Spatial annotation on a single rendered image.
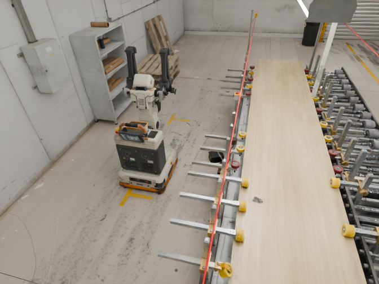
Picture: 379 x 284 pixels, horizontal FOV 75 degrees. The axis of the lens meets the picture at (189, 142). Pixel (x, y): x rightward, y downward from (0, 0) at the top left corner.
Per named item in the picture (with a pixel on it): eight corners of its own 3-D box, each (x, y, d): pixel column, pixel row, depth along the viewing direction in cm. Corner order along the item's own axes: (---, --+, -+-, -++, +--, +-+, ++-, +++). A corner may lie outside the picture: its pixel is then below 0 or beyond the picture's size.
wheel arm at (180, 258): (158, 256, 158) (157, 254, 157) (159, 252, 161) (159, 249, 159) (214, 270, 150) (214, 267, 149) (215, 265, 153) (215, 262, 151)
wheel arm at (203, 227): (170, 223, 177) (169, 221, 175) (171, 220, 180) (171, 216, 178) (240, 238, 166) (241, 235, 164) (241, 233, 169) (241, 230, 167)
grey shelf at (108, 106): (95, 122, 465) (67, 35, 371) (118, 100, 534) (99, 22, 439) (117, 124, 455) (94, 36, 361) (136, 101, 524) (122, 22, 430)
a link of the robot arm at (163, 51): (157, 48, 272) (166, 49, 270) (161, 47, 284) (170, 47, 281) (159, 88, 294) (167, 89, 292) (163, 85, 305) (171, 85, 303)
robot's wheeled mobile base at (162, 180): (163, 195, 314) (162, 181, 299) (118, 186, 328) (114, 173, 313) (179, 160, 365) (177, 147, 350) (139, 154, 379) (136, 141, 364)
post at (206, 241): (203, 279, 170) (203, 241, 141) (204, 274, 173) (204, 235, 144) (208, 280, 170) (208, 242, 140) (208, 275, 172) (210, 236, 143)
